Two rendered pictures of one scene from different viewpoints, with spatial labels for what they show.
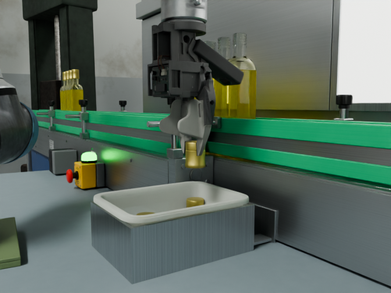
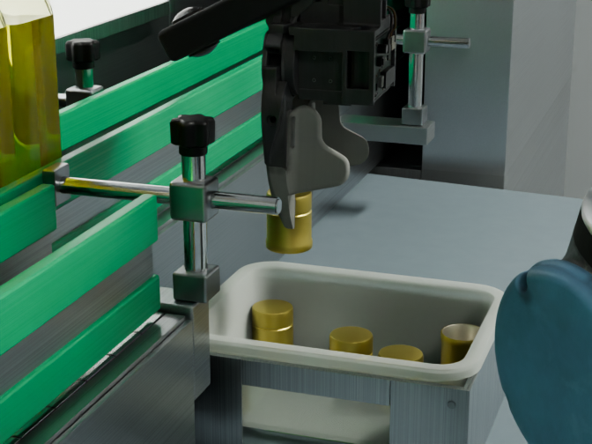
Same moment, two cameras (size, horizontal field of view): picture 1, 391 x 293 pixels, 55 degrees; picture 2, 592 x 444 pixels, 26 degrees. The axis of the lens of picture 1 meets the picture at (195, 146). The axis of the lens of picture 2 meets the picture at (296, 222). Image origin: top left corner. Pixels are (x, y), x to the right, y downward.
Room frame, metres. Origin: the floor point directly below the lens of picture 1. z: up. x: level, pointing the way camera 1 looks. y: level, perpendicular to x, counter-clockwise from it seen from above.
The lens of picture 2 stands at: (1.21, 0.73, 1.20)
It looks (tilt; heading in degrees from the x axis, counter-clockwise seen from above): 18 degrees down; 232
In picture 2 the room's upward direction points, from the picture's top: straight up
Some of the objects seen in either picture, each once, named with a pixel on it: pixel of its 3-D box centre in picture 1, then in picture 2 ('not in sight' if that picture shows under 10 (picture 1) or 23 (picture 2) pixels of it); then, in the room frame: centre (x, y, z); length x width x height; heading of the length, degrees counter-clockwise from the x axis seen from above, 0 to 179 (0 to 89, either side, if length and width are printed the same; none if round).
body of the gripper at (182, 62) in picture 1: (180, 63); (327, 18); (0.63, 0.02, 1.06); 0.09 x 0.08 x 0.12; 125
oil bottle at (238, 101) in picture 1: (238, 107); (9, 127); (0.82, -0.09, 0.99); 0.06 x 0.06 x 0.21; 33
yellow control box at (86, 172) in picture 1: (88, 174); not in sight; (1.09, 0.31, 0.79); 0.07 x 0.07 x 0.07; 33
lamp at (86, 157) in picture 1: (89, 157); not in sight; (1.10, 0.31, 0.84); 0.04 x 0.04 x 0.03
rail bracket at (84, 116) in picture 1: (77, 120); not in sight; (1.25, 0.39, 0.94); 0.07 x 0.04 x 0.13; 123
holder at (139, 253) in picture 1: (184, 222); (313, 367); (0.64, 0.02, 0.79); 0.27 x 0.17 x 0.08; 123
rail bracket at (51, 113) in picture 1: (46, 116); not in sight; (1.63, 0.64, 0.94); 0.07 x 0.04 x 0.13; 123
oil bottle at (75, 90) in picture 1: (76, 99); not in sight; (1.85, 0.58, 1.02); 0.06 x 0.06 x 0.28; 33
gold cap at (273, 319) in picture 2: not in sight; (272, 330); (0.62, -0.05, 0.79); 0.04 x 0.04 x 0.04
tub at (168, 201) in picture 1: (171, 220); (347, 361); (0.62, 0.04, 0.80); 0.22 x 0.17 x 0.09; 123
